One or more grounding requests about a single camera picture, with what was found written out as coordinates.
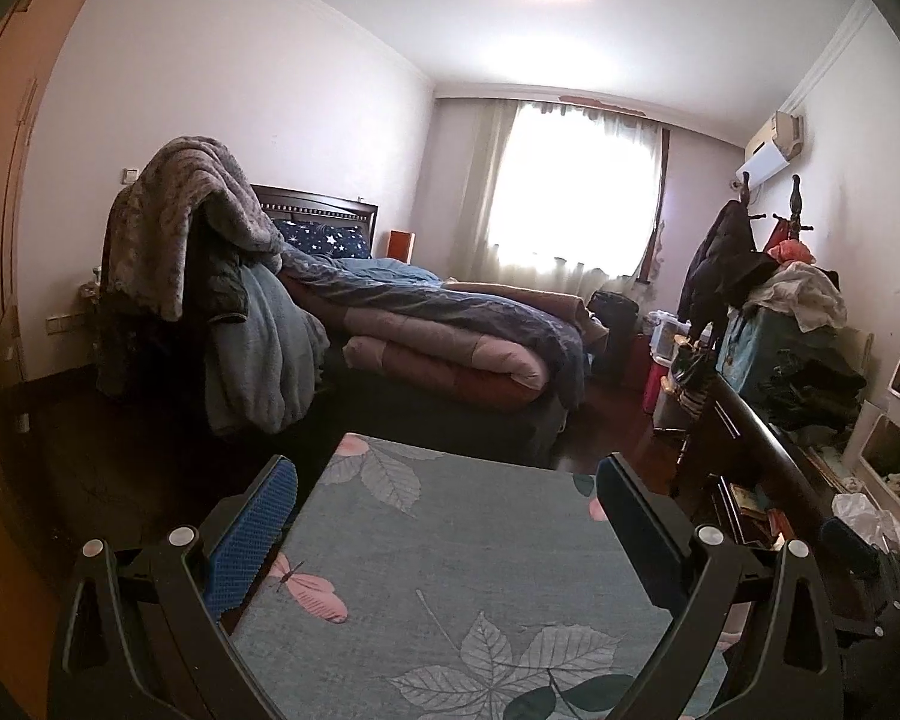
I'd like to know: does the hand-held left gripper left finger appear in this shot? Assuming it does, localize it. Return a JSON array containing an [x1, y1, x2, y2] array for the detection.
[[49, 456, 299, 720]]

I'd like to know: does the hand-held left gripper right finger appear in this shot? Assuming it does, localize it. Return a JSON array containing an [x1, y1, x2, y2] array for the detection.
[[595, 452, 845, 720]]

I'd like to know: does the pink container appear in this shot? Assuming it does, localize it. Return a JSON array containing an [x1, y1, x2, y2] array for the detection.
[[641, 360, 668, 415]]

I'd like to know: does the row of books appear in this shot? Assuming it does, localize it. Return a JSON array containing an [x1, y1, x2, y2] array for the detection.
[[709, 476, 785, 548]]

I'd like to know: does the black handbag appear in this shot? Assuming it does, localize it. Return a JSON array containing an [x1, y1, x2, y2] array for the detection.
[[671, 334, 721, 421]]

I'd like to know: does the black suitcase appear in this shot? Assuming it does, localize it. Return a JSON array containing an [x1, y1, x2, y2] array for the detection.
[[586, 289, 640, 389]]

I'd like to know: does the dark wooden dresser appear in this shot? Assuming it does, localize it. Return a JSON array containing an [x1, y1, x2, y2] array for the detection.
[[671, 371, 900, 691]]

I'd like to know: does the white storage box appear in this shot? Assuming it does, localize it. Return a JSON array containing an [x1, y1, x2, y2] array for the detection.
[[649, 313, 695, 361]]

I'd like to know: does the light blue fleece blanket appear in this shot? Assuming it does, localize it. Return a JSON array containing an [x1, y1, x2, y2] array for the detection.
[[202, 262, 331, 436]]

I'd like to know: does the dark bed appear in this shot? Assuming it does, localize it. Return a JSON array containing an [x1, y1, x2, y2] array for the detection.
[[300, 345, 582, 470]]

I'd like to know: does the grey leaf-print rug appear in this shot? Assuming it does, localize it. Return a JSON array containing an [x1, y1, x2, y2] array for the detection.
[[229, 431, 728, 720]]

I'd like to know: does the folded pink and red quilt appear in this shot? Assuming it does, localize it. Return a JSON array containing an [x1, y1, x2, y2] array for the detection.
[[343, 279, 593, 412]]

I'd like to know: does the dark jacket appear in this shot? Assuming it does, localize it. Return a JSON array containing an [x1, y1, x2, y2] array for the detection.
[[94, 240, 250, 402]]

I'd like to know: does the dark clothes pile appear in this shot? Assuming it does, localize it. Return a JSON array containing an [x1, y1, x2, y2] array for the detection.
[[765, 360, 867, 428]]

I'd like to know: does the dark blue-grey duvet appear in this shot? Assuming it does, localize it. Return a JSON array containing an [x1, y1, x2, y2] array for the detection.
[[281, 247, 590, 410]]

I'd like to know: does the dark blue cloth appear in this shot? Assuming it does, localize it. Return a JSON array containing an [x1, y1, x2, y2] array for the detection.
[[821, 521, 882, 575]]

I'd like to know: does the white plastic bag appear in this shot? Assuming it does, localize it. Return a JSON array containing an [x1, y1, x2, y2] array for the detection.
[[831, 491, 900, 560]]

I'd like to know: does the black coat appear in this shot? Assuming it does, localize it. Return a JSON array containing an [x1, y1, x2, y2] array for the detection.
[[679, 199, 777, 316]]

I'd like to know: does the white clothes pile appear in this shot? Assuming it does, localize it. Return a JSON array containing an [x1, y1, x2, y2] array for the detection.
[[742, 261, 848, 332]]

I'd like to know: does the white cubby shelf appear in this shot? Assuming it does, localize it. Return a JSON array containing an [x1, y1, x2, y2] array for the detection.
[[859, 345, 900, 526]]

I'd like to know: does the red garment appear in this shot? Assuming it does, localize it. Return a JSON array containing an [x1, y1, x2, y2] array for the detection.
[[765, 236, 818, 267]]

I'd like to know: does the white window curtain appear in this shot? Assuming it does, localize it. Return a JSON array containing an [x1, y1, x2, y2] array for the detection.
[[450, 97, 668, 293]]

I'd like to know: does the star-print blue pillow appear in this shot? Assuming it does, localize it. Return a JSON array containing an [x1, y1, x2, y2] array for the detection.
[[270, 217, 372, 260]]

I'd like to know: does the grey fuzzy blanket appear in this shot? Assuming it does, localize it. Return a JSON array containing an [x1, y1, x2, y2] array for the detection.
[[101, 135, 286, 323]]

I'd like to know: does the wooden coat rack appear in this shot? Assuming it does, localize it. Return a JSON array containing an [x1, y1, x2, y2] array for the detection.
[[735, 171, 807, 256]]

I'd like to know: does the dark wooden headboard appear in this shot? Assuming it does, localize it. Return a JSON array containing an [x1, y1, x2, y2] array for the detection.
[[249, 184, 380, 260]]

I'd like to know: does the white air conditioner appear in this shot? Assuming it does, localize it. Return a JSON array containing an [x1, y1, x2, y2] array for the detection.
[[735, 111, 805, 188]]

